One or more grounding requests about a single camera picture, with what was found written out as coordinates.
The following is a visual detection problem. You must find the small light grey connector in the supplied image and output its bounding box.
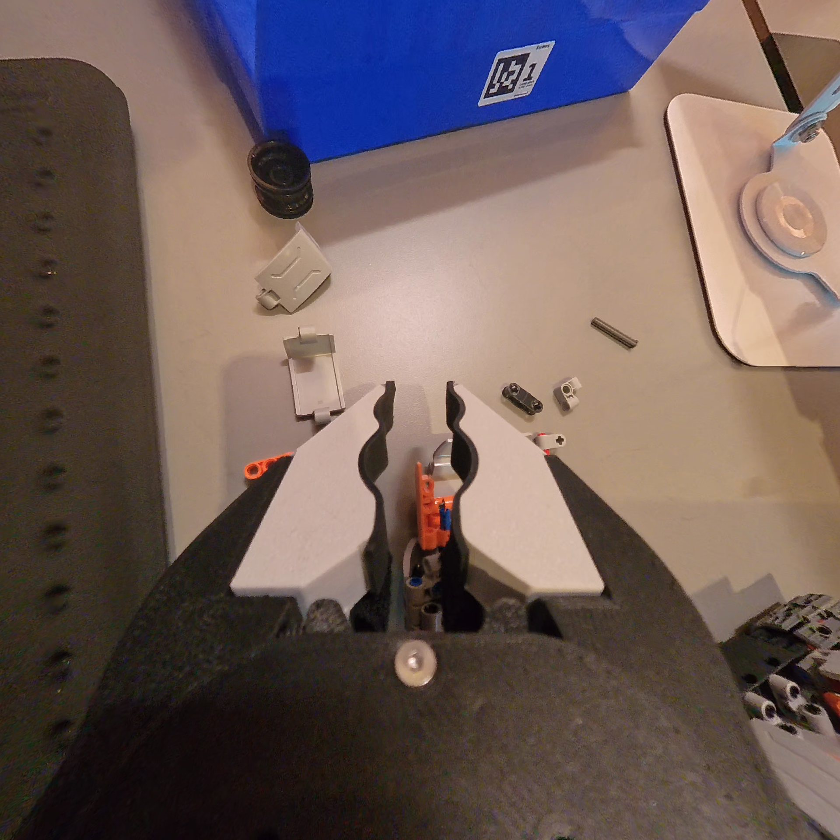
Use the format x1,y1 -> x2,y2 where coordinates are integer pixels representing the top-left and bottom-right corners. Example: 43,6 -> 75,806
551,374 -> 586,416

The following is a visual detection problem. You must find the light grey flat clip panel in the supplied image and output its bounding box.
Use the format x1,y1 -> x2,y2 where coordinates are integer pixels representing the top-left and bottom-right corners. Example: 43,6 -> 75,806
281,325 -> 348,425

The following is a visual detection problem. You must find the black spoked wheel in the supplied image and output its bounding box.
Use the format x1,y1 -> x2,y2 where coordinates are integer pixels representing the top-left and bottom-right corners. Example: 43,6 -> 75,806
246,138 -> 316,221

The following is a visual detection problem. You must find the blue storage bin with tag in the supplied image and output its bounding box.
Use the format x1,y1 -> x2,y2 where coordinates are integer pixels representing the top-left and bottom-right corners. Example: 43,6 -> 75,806
185,0 -> 711,166

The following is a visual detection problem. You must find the tracked toy robot vehicle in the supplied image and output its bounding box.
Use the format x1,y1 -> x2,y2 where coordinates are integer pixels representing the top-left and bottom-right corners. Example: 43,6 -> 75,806
721,592 -> 840,823

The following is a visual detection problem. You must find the short black axle pin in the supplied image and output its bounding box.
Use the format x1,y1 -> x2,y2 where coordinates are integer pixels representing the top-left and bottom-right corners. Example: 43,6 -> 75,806
589,315 -> 641,351

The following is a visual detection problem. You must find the clear document stand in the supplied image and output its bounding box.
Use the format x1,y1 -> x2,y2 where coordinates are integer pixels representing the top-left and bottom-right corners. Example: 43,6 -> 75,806
739,67 -> 840,298

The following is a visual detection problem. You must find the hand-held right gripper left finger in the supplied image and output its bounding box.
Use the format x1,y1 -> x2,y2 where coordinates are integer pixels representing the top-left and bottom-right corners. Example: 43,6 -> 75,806
230,381 -> 399,610

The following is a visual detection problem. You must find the grey ribbed hinged panel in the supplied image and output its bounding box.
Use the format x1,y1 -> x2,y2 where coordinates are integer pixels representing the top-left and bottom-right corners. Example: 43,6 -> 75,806
253,220 -> 333,317

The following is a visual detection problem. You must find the white rounded base board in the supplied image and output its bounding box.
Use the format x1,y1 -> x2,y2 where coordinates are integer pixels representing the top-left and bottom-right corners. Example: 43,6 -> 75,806
663,92 -> 840,368

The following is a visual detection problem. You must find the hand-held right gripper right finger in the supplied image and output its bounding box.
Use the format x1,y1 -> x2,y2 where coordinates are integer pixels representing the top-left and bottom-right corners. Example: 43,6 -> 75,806
440,379 -> 605,599

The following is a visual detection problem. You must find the orange three-hole beam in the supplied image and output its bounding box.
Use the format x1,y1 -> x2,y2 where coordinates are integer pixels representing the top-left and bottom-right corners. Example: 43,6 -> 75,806
241,451 -> 295,481

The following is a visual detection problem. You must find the black link piece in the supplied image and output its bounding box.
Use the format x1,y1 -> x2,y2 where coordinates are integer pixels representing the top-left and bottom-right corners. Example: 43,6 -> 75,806
500,381 -> 546,417

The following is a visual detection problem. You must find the dark perforated panel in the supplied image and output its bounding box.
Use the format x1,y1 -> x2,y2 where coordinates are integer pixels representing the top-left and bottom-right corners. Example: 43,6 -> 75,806
0,56 -> 173,788

